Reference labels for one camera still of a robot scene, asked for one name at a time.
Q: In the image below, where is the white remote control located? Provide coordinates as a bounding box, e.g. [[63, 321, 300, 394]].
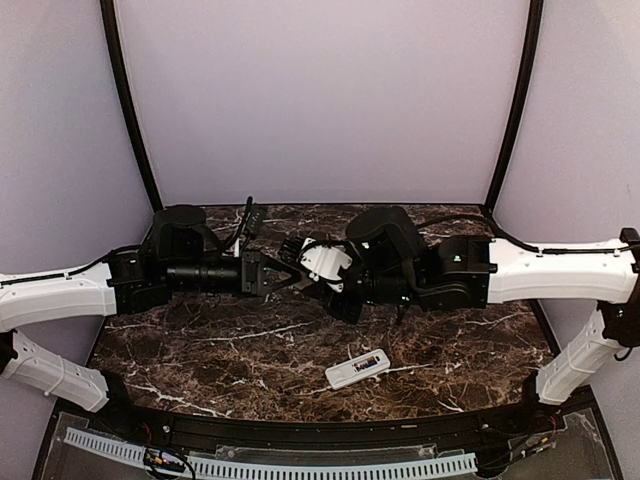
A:
[[325, 349, 391, 390]]

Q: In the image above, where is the grey battery cover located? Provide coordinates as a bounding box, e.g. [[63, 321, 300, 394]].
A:
[[296, 279, 317, 292]]

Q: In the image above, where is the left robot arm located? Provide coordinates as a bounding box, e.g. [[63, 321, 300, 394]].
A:
[[1, 205, 301, 436]]

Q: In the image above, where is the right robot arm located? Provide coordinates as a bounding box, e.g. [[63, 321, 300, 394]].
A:
[[300, 207, 639, 434]]

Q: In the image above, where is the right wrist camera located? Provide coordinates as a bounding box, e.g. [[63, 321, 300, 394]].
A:
[[278, 237, 353, 293]]

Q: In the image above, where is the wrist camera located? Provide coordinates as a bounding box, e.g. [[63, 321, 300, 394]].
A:
[[278, 237, 353, 293], [228, 196, 266, 256]]

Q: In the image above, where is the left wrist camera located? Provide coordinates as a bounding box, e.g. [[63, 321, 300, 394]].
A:
[[228, 196, 266, 256]]

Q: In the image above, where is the white slotted cable duct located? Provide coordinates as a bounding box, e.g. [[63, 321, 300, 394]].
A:
[[63, 427, 478, 479]]

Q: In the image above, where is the black front rail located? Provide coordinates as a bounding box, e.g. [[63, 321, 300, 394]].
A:
[[89, 404, 565, 452]]

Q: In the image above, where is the left black frame post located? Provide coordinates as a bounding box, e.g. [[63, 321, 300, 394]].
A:
[[99, 0, 163, 212]]

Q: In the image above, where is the black frame post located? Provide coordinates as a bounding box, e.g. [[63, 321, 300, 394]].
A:
[[99, 0, 163, 212], [484, 0, 544, 217]]

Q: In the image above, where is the right black frame post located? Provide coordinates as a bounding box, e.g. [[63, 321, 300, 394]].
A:
[[484, 0, 544, 217]]

